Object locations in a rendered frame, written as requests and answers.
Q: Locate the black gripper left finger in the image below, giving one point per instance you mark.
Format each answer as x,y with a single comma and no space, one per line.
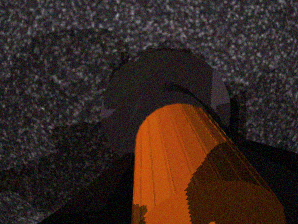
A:
107,200

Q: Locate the orange knob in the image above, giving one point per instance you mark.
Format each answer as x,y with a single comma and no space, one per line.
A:
187,171

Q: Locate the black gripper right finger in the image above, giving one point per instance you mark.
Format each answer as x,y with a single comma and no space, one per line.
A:
278,168

